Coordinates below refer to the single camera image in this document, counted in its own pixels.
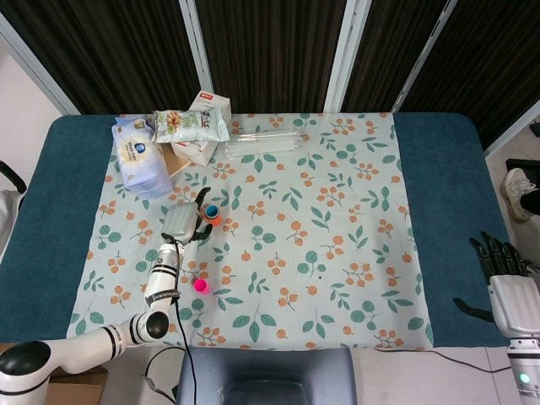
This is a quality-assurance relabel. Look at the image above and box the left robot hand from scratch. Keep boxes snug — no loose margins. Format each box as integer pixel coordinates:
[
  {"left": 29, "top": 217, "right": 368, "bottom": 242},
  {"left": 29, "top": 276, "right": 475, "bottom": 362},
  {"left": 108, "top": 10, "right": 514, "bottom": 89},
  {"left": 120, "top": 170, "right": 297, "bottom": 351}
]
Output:
[{"left": 161, "top": 187, "right": 214, "bottom": 248}]

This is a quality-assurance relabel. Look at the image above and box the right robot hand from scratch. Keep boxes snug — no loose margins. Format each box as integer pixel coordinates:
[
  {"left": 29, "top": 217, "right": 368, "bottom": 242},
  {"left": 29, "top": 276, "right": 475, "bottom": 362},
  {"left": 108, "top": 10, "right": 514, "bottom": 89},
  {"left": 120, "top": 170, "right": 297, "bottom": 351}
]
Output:
[{"left": 453, "top": 230, "right": 540, "bottom": 338}]

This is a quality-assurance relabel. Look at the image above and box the large orange cup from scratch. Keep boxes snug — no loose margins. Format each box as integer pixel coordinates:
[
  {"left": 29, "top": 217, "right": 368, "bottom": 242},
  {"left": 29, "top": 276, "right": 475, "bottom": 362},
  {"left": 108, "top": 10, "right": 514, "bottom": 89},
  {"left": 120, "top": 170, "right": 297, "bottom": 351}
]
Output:
[{"left": 204, "top": 205, "right": 224, "bottom": 228}]

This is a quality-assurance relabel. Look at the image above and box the brown cardboard sheet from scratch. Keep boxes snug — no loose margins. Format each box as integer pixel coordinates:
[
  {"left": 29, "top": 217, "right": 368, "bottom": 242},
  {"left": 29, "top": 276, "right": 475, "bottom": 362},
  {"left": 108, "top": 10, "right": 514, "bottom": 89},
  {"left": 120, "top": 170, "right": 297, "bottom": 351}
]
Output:
[{"left": 162, "top": 143, "right": 189, "bottom": 178}]

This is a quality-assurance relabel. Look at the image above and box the blue white tissue pack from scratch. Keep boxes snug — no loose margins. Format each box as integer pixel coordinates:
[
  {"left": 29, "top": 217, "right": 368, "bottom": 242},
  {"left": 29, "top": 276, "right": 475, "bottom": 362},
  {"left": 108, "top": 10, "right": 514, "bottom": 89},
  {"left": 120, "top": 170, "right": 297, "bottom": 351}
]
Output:
[{"left": 111, "top": 116, "right": 173, "bottom": 200}]

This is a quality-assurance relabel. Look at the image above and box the green white snack bag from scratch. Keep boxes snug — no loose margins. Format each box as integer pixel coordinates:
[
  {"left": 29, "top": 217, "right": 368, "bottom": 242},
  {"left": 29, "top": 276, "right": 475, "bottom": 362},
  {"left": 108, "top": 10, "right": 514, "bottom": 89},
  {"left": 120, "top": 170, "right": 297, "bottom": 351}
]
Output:
[{"left": 151, "top": 105, "right": 231, "bottom": 144}]

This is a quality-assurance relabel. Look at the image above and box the black trouser leg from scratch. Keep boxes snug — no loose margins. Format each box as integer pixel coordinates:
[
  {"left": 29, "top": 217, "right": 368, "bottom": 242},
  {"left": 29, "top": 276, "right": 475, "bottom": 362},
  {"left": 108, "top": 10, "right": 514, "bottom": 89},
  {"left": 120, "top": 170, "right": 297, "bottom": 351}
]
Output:
[{"left": 521, "top": 181, "right": 540, "bottom": 214}]

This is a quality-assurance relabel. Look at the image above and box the white sneaker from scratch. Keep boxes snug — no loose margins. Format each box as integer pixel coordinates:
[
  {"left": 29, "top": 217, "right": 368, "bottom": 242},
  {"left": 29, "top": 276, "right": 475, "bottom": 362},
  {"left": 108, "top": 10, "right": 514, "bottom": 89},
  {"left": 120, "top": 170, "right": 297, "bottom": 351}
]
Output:
[{"left": 500, "top": 167, "right": 537, "bottom": 224}]

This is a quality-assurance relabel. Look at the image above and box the clear plastic tube bundle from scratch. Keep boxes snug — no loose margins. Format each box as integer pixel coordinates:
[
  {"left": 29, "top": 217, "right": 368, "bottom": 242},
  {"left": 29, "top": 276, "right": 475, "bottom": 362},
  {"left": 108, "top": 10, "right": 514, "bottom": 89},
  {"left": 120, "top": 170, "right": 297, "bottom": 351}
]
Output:
[{"left": 225, "top": 128, "right": 303, "bottom": 159}]

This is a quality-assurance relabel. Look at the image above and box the floral print tablecloth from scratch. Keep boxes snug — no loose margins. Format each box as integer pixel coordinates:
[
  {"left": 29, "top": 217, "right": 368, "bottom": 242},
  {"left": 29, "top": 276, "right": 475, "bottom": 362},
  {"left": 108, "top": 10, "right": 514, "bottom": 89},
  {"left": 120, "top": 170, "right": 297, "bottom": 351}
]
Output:
[{"left": 66, "top": 111, "right": 435, "bottom": 352}]

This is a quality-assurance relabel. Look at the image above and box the white carton red label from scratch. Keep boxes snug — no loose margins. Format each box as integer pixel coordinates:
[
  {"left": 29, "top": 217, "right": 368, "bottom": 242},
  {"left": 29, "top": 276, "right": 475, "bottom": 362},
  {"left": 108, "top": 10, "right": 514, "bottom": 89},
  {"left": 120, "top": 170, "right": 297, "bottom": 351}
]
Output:
[{"left": 171, "top": 90, "right": 232, "bottom": 166}]

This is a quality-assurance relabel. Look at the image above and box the teal table cover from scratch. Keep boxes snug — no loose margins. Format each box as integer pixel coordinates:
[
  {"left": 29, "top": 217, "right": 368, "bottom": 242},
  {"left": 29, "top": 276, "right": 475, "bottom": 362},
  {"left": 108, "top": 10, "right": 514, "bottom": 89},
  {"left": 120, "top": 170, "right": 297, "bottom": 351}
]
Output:
[{"left": 0, "top": 111, "right": 524, "bottom": 349}]

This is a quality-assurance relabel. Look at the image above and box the black chair armrest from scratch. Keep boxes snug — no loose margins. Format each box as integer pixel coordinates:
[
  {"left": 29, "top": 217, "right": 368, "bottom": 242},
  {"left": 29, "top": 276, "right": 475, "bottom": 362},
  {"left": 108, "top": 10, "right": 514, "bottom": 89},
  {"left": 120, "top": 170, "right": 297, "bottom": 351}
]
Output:
[{"left": 0, "top": 162, "right": 27, "bottom": 195}]

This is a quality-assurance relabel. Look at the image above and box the person in white clothing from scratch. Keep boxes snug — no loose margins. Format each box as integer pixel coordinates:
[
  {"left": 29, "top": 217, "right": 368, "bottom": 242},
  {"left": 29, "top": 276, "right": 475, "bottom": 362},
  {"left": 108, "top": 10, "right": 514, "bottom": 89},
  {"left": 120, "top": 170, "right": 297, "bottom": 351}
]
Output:
[{"left": 0, "top": 189, "right": 24, "bottom": 254}]

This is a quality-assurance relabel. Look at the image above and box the brown cardboard box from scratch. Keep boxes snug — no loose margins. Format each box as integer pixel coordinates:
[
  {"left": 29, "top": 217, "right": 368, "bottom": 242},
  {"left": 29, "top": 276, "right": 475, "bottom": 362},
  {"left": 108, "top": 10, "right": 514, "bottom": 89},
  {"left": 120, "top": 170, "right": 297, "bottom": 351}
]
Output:
[{"left": 44, "top": 364, "right": 109, "bottom": 405}]

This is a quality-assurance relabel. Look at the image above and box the thin black floor cable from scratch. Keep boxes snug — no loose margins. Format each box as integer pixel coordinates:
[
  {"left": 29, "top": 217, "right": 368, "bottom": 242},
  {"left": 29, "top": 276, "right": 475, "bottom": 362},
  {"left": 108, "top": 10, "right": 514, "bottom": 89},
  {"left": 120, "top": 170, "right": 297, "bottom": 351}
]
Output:
[{"left": 373, "top": 345, "right": 510, "bottom": 375}]

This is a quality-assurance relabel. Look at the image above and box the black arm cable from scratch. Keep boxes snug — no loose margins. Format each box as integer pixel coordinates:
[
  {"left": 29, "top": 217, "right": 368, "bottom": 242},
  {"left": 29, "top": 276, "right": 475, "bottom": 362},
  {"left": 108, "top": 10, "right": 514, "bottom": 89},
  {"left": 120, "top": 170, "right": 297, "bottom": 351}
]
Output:
[{"left": 166, "top": 238, "right": 199, "bottom": 405}]

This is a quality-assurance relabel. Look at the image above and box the black cable with connector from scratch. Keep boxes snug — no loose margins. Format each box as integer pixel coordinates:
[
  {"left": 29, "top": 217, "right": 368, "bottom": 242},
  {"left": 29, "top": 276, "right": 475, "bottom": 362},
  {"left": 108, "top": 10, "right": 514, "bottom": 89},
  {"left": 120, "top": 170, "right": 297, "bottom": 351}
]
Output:
[{"left": 143, "top": 348, "right": 186, "bottom": 404}]

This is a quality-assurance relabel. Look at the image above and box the dark folding screen white frame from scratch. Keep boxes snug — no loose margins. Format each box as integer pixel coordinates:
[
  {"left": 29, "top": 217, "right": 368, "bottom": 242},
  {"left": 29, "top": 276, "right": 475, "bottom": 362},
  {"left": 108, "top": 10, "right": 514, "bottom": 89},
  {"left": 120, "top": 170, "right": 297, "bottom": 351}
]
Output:
[{"left": 0, "top": 0, "right": 540, "bottom": 153}]

